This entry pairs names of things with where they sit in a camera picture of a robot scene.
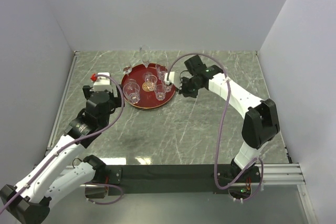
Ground small clear shot glass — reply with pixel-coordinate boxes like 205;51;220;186
144;74;157;91
164;84;173;93
154;84;166;101

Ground clear faceted tumbler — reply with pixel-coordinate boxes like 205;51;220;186
155;62;168;81
123;79;140;104

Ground clear stemmed wine glass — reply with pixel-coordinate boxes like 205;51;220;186
122;64;133;75

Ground tall clear champagne flute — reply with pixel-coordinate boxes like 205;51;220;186
139;45;152;80

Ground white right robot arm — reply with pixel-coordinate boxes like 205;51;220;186
172;53;280;182

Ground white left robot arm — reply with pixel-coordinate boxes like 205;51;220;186
1;84;124;223

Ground red round lacquer tray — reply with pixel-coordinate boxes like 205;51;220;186
121;63;175;109

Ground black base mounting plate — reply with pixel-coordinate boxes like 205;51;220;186
106;164;228;194

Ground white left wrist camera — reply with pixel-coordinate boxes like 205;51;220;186
90;73;112;92

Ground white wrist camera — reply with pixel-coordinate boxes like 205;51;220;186
90;73;112;92
163;71;175;86

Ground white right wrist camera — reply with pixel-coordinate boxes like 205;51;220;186
163;71;175;86

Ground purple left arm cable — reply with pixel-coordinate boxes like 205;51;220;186
2;74;127;208

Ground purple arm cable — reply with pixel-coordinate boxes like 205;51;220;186
165;52;264;202
2;74;127;208

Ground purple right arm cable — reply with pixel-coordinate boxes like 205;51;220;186
165;52;264;202

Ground aluminium extrusion rail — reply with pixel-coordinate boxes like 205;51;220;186
262;164;306;185

